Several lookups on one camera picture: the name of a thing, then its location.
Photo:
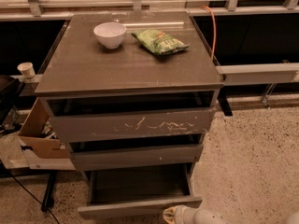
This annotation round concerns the grey drawer cabinet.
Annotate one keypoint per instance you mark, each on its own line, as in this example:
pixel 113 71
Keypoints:
pixel 85 78

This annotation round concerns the black bin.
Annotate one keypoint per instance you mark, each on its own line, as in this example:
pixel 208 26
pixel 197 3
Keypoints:
pixel 10 90

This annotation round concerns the green chip bag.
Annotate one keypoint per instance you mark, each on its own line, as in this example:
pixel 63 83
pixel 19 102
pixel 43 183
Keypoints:
pixel 159 42

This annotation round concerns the scratched grey top drawer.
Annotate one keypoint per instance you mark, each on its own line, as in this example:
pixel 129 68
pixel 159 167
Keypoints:
pixel 83 128

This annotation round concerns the white ceramic bowl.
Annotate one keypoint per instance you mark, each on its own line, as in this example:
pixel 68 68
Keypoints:
pixel 110 34

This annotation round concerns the grey metal rail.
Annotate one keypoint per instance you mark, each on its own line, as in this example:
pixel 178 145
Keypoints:
pixel 252 74

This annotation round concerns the grey middle drawer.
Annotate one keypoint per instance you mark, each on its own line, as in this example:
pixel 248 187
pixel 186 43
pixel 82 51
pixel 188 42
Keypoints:
pixel 135 157

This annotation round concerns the white paper cup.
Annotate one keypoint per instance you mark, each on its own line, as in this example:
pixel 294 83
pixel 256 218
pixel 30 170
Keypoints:
pixel 27 70

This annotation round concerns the grey bottom drawer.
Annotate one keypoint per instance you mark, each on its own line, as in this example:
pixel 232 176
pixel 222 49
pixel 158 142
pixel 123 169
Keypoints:
pixel 138 191

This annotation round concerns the brown cardboard box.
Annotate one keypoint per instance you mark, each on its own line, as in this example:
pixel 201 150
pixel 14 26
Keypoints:
pixel 33 137

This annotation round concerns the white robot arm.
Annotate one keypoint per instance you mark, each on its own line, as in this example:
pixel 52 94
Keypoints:
pixel 183 214

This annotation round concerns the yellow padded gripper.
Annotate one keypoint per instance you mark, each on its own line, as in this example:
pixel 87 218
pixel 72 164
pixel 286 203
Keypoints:
pixel 180 216

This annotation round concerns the black stand leg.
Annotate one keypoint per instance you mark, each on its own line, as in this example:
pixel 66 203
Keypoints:
pixel 48 201

